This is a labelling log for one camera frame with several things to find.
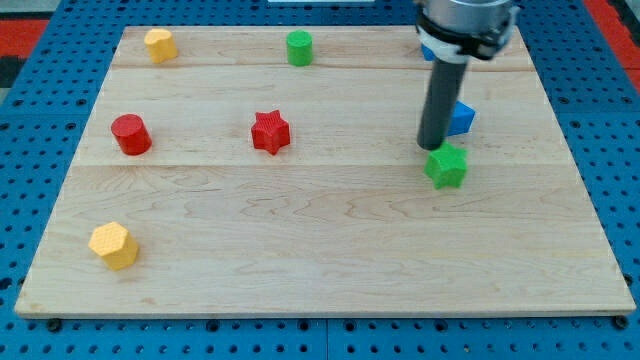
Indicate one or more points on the blue block behind arm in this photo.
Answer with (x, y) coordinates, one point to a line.
(427, 53)

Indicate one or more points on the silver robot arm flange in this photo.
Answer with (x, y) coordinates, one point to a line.
(457, 30)

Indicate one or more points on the red star block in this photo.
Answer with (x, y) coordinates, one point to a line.
(270, 132)

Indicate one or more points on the green star block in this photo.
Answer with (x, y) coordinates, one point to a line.
(446, 166)

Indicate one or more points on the wooden board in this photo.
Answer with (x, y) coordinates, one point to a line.
(340, 223)

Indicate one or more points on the green cylinder block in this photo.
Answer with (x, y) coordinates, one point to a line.
(299, 44)

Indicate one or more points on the blue cube block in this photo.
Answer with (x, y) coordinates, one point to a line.
(462, 119)

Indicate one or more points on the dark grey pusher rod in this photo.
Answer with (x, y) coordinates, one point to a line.
(442, 94)

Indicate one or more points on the red cylinder block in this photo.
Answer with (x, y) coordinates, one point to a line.
(131, 134)

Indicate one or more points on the yellow heart block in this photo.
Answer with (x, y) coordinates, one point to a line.
(160, 45)

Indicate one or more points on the yellow hexagon block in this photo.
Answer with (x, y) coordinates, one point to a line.
(115, 245)

